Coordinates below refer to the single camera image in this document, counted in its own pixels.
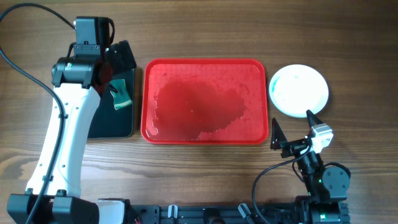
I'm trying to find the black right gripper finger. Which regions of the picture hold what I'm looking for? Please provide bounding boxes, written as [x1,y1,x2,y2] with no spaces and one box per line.
[270,118,288,150]
[306,110,323,128]

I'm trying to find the white stained plate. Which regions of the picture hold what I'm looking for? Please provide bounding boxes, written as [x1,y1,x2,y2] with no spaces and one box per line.
[269,64,329,118]

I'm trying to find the green yellow sponge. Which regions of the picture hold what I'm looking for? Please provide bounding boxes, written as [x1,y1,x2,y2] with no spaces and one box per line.
[109,79,132,110]

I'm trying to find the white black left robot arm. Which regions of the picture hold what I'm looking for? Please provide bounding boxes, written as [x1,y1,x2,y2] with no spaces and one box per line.
[7,40,139,223]

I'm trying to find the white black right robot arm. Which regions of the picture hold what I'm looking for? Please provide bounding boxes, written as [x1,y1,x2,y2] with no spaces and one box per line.
[271,110,351,223]

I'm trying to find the black plastic tray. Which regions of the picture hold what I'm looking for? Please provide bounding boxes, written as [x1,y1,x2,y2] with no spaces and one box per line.
[88,69,135,139]

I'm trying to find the red plastic tray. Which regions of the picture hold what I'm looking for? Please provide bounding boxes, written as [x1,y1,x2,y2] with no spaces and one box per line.
[141,58,269,145]

